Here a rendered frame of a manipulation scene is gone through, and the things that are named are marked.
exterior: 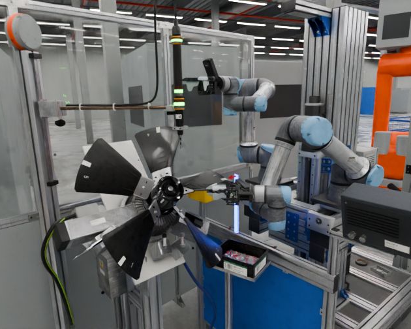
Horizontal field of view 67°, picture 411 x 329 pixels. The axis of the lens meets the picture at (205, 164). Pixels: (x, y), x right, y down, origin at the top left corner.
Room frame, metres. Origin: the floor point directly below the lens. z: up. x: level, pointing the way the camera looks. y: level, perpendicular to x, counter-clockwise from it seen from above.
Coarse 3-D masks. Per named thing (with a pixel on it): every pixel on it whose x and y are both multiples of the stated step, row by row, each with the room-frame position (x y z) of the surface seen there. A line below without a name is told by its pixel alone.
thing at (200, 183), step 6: (204, 174) 1.48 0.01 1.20; (210, 174) 1.48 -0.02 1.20; (192, 180) 1.42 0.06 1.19; (198, 180) 1.41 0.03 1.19; (204, 180) 1.42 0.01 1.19; (210, 180) 1.42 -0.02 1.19; (216, 180) 1.42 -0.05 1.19; (222, 180) 1.44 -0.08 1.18; (186, 186) 1.34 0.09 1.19; (192, 186) 1.34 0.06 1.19; (198, 186) 1.34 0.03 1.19; (204, 186) 1.34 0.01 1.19
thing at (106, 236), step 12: (144, 216) 1.09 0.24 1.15; (120, 228) 0.99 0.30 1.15; (132, 228) 1.03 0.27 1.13; (144, 228) 1.08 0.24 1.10; (108, 240) 0.95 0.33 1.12; (120, 240) 0.98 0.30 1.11; (132, 240) 1.02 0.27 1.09; (144, 240) 1.08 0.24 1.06; (120, 252) 0.97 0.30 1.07; (132, 252) 1.01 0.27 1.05; (144, 252) 1.07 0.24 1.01; (132, 276) 0.98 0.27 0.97
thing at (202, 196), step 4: (196, 192) 1.73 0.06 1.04; (200, 192) 1.70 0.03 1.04; (204, 192) 1.68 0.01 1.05; (188, 196) 1.79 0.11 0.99; (192, 196) 1.75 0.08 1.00; (196, 196) 1.73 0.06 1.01; (200, 196) 1.70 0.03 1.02; (204, 196) 1.68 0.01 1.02; (208, 196) 1.69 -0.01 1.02; (212, 196) 1.71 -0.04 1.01; (200, 200) 1.70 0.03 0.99; (204, 200) 1.68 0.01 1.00; (208, 200) 1.69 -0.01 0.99; (212, 200) 1.71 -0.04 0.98
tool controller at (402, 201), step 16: (352, 192) 1.06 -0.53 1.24; (368, 192) 1.04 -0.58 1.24; (384, 192) 1.02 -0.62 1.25; (400, 192) 1.00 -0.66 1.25; (352, 208) 1.03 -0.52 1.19; (368, 208) 0.99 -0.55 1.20; (384, 208) 0.95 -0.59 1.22; (400, 208) 0.92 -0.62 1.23; (352, 224) 1.05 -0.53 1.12; (368, 224) 1.00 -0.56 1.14; (384, 224) 0.96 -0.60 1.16; (400, 224) 0.92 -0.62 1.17; (368, 240) 1.02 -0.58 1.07; (384, 240) 0.97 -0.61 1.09; (400, 240) 0.93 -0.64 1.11
